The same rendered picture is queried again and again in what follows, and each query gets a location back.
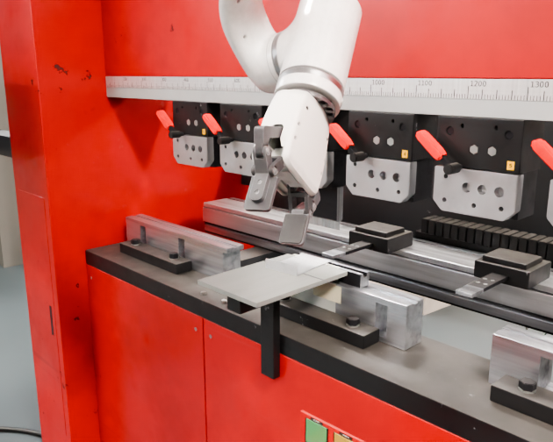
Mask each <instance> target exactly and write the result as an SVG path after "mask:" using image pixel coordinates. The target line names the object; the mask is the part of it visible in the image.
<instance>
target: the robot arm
mask: <svg viewBox="0 0 553 442"><path fill-rule="evenodd" d="M219 17H220V22H221V25H222V28H223V31H224V34H225V35H226V39H227V41H228V43H229V45H230V47H231V48H232V50H233V53H234V54H235V56H236V58H237V60H238V61H239V63H240V64H241V66H242V68H243V69H244V71H245V73H246V74H247V76H248V78H249V79H250V80H251V82H252V83H253V84H254V85H255V86H256V87H257V88H258V89H259V90H261V91H263V92H266V93H269V94H274V98H273V99H272V101H271V103H270V105H269V108H268V109H267V111H266V114H265V116H264V119H263V121H262V125H260V126H255V128H254V144H255V146H254V147H253V150H252V160H253V162H254V165H252V167H251V174H252V175H254V176H255V177H252V178H251V182H250V184H249V188H248V193H247V196H246V200H245V203H244V209H245V210H246V211H260V212H269V211H271V209H272V205H273V202H274V198H275V194H276V192H277V191H278V192H279V193H280V194H281V195H283V196H288V201H289V213H285V216H284V222H283V226H282V230H281V233H280V237H279V240H278V241H279V243H280V244H281V245H285V246H302V245H303V244H304V243H305V236H306V233H307V229H308V225H309V221H310V217H312V214H313V213H314V212H315V210H316V206H317V205H318V203H319V202H320V193H319V186H320V181H321V177H322V174H323V169H324V165H325V159H326V154H327V143H328V136H329V127H330V126H329V124H331V123H332V122H333V121H334V118H335V117H336V116H337V115H338V114H339V112H340V109H341V105H342V103H343V95H344V90H345V87H346V83H347V79H348V72H349V68H350V64H351V61H352V56H353V52H354V49H355V45H356V38H357V34H358V30H359V26H360V23H361V18H362V8H361V5H360V4H359V2H358V1H357V0H300V3H299V6H298V11H297V15H296V17H295V18H294V20H293V21H292V23H291V24H290V25H289V26H288V27H287V28H286V29H285V30H283V31H281V32H279V33H276V32H275V31H274V29H273V28H272V26H271V24H270V22H269V19H268V17H267V14H266V12H265V10H264V7H263V2H262V0H219ZM298 187H301V188H303V189H304V190H305V191H296V190H297V189H298ZM296 197H304V198H305V202H304V203H301V204H299V205H298V206H297V199H296Z"/></svg>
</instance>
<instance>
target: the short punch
mask: <svg viewBox="0 0 553 442"><path fill-rule="evenodd" d="M319 193H320V202H319V203H318V205H317V206H316V210H315V212H314V213H313V214H312V217H310V221H309V224H313V225H320V226H324V227H327V228H332V229H335V230H340V221H342V212H343V187H342V186H341V187H337V188H323V189H319Z"/></svg>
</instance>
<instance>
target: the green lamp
mask: <svg viewBox="0 0 553 442"><path fill-rule="evenodd" d="M306 442H327V428H325V427H323V426H321V425H319V424H316V423H314V422H313V421H311V420H310V419H308V418H307V419H306Z"/></svg>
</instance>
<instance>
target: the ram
mask: <svg viewBox="0 0 553 442"><path fill-rule="evenodd" d="M357 1H358V2H359V4H360V5H361V8H362V18H361V23H360V26H359V30H358V34H357V38H356V42H355V49H354V52H353V56H352V61H351V64H350V68H349V72H348V78H427V79H552V80H553V0H357ZM262 2H263V7H264V10H265V12H266V14H267V17H268V19H269V22H270V24H271V26H272V28H273V29H274V31H275V32H276V33H279V32H281V31H283V30H285V29H286V28H287V27H288V26H289V25H290V24H291V23H292V21H293V20H294V18H295V17H296V15H297V11H298V6H299V3H300V0H262ZM101 12H102V25H103V38H104V64H105V75H106V76H180V77H248V76H247V74H246V73H245V71H244V69H243V68H242V66H241V64H240V63H239V61H238V60H237V58H236V56H235V54H234V53H233V50H232V48H231V47H230V45H229V43H228V41H227V39H226V35H225V34H224V31H223V28H222V25H221V22H220V17H219V0H101ZM106 93H107V97H121V98H138V99H154V100H169V101H185V102H201V103H232V104H248V105H265V106H269V105H270V103H271V101H272V99H273V98H274V94H269V93H266V92H251V91H224V90H196V89H142V88H114V87H106ZM341 110H345V111H376V112H392V113H408V114H424V115H440V116H456V117H472V118H504V119H519V120H535V121H551V122H553V102H552V101H524V100H497V99H469V98H442V97H415V96H360V95H343V103H342V105H341Z"/></svg>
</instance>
